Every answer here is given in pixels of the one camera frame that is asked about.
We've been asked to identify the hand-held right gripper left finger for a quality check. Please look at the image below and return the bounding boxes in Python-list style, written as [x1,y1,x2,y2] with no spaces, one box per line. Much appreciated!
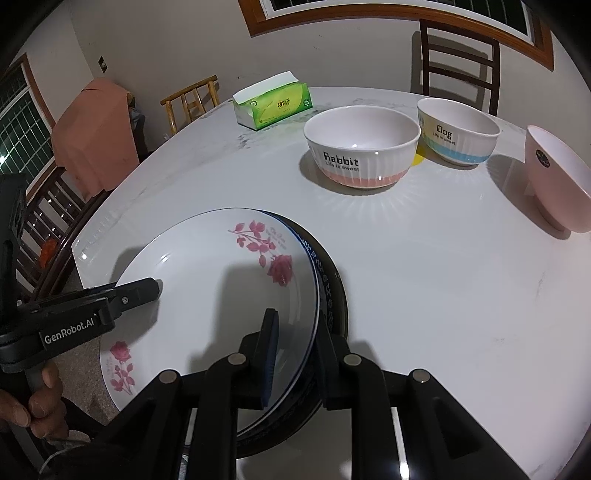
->
[99,308,280,480]

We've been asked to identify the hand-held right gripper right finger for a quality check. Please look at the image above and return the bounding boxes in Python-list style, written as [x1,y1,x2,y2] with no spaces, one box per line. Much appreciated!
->
[316,320,532,480]

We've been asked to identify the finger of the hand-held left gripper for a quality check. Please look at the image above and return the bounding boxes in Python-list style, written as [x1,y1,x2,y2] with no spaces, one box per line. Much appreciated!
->
[83,276,163,319]

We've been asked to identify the white plate pink flowers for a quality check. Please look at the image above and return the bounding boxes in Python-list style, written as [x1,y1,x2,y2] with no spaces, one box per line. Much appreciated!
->
[99,208,321,416]

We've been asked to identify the large blue patterned plate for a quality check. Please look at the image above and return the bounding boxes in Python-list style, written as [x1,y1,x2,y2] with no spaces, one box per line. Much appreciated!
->
[235,210,350,459]

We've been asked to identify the white ribbed bowl pink band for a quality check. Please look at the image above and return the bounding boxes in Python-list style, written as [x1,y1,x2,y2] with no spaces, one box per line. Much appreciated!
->
[303,106,422,190]

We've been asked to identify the white ribbed bowl blue band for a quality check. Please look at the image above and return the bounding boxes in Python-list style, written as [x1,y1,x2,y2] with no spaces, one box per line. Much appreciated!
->
[417,98,502,167]

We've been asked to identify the large pink bowl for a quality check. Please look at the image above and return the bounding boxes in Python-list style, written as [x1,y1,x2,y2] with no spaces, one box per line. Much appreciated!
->
[525,124,591,233]

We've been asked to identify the person's left hand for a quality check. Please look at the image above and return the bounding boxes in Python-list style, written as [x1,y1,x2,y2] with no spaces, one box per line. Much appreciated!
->
[0,362,71,440]

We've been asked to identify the dark wooden curved chair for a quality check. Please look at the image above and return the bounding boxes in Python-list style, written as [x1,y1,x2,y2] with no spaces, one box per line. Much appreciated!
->
[16,164,114,305]

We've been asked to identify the pink cloth-covered furniture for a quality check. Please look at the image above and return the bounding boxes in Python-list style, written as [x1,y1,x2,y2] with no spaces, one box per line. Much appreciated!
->
[52,78,140,201]

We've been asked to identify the barred side window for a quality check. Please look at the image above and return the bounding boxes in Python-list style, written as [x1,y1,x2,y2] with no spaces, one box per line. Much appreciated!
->
[0,53,57,204]

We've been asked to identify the light bamboo chair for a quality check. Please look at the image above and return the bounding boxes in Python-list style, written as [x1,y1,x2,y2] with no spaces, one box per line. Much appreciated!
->
[161,75,220,136]

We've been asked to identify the green tissue box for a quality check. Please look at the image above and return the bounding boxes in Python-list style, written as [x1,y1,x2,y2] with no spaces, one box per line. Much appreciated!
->
[232,71,313,131]

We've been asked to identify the dark wooden slatted chair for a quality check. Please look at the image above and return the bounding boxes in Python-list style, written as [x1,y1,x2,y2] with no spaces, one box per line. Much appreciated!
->
[413,18,502,116]

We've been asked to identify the wooden framed barred window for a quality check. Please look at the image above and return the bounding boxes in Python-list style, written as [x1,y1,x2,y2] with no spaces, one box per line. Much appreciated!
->
[238,0,555,71]

